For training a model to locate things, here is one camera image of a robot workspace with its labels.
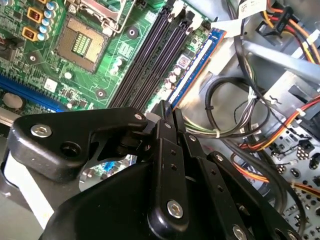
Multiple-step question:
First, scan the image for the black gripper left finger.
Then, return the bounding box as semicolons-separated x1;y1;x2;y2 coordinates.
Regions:
7;99;190;235

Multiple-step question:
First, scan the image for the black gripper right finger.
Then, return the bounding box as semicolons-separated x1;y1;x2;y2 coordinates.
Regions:
174;108;301;240

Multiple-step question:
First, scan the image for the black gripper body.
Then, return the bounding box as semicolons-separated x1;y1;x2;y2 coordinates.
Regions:
39;159;226;240

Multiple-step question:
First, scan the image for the blue RAM stick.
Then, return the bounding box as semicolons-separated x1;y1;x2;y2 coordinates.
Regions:
167;26;228;112

